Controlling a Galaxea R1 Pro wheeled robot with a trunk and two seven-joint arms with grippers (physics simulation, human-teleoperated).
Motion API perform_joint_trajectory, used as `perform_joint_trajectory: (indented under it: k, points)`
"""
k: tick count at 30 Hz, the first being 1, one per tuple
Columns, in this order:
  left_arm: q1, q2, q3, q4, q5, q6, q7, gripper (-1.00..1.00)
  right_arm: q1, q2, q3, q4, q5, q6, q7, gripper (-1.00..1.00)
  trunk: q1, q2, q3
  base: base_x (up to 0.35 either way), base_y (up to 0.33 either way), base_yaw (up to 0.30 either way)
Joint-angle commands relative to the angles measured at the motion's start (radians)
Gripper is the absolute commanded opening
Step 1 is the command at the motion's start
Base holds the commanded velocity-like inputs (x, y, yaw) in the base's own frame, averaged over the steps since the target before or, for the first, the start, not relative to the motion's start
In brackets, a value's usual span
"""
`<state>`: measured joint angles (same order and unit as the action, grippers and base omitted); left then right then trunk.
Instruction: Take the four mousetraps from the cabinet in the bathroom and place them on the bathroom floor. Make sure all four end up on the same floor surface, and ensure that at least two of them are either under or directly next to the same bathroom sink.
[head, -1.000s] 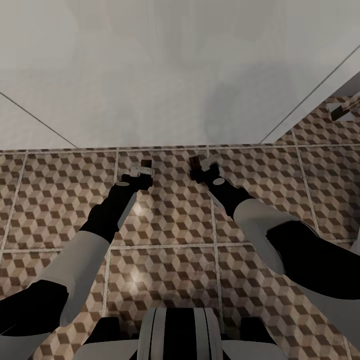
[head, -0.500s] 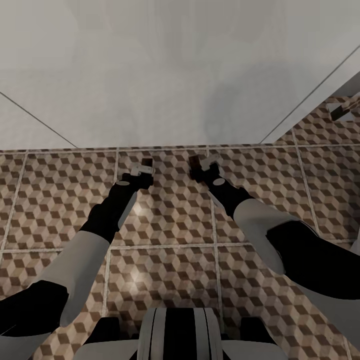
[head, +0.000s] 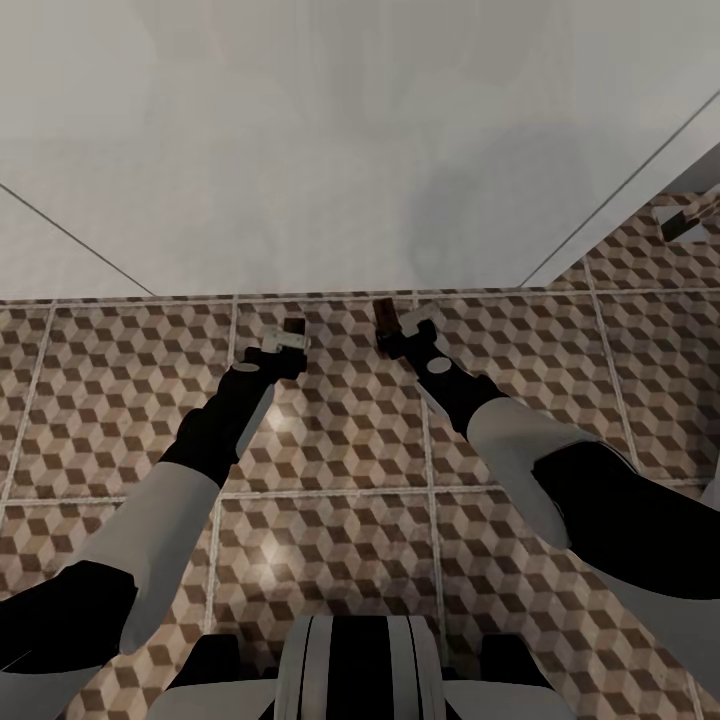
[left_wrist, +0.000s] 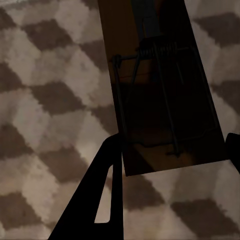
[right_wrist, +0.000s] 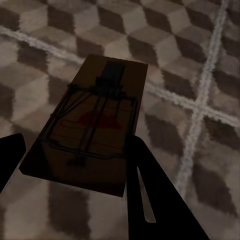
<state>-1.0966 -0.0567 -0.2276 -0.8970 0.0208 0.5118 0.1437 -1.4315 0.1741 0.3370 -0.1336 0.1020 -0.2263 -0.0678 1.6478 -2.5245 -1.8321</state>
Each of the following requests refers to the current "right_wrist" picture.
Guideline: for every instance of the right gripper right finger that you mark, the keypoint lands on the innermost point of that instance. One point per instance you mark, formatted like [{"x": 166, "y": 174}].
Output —
[{"x": 174, "y": 220}]

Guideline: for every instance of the mousetrap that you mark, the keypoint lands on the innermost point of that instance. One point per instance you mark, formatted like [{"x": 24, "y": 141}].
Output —
[{"x": 83, "y": 144}]

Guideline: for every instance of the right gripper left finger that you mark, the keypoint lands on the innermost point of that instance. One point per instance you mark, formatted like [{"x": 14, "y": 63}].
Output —
[{"x": 12, "y": 149}]

